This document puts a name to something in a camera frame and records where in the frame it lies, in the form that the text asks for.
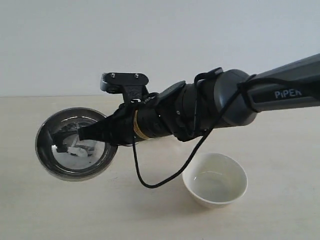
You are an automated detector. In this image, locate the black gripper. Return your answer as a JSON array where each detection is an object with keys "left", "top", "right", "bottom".
[{"left": 78, "top": 92, "right": 174, "bottom": 146}]

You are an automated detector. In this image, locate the large plain steel bowl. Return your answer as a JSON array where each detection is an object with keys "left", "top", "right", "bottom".
[{"left": 34, "top": 107, "right": 118, "bottom": 182}]

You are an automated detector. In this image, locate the white ceramic bowl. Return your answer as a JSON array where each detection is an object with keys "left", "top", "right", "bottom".
[{"left": 182, "top": 152, "right": 249, "bottom": 209}]

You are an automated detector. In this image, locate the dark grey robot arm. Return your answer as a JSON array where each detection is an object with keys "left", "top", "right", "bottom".
[{"left": 77, "top": 54, "right": 320, "bottom": 146}]

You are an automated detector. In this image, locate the black camera cable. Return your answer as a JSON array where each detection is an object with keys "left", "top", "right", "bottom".
[{"left": 131, "top": 67, "right": 283, "bottom": 189}]

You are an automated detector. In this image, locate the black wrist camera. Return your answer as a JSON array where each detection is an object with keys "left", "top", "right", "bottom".
[{"left": 100, "top": 72, "right": 149, "bottom": 105}]

